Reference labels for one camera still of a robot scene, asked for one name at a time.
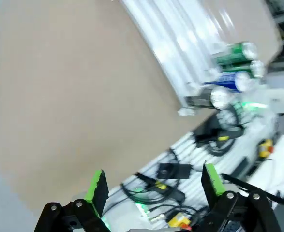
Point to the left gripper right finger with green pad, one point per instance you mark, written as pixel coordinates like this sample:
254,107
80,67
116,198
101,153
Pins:
212,186

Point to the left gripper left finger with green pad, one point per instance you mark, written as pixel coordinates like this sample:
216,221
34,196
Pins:
98,191

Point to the black adapter box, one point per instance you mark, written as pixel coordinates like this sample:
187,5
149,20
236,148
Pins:
173,170

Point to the yellow emergency stop button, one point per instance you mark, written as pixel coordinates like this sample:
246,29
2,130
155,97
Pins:
265,149
178,221

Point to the white control box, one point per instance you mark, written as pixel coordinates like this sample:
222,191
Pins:
277,169

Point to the black Pepsi can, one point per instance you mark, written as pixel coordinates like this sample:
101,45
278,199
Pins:
220,97

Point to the blue soda can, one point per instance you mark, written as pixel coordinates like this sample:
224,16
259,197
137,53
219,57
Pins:
228,81

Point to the clear acrylic can rack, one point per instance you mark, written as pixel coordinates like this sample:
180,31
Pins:
170,41

